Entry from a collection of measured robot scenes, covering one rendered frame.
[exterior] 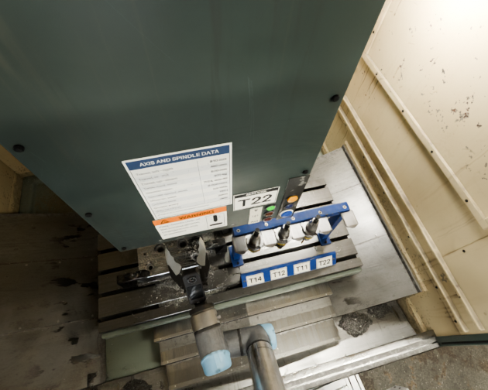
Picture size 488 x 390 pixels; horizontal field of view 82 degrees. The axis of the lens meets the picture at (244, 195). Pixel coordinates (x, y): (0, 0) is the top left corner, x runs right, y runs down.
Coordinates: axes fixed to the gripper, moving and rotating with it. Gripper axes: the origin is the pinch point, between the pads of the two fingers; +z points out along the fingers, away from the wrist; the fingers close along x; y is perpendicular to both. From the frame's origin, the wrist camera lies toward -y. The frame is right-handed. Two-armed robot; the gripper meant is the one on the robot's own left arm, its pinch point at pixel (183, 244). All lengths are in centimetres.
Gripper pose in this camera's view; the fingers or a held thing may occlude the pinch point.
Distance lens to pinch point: 88.7
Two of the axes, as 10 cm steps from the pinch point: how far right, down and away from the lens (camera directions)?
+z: -3.4, -8.4, 4.1
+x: 9.4, -2.8, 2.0
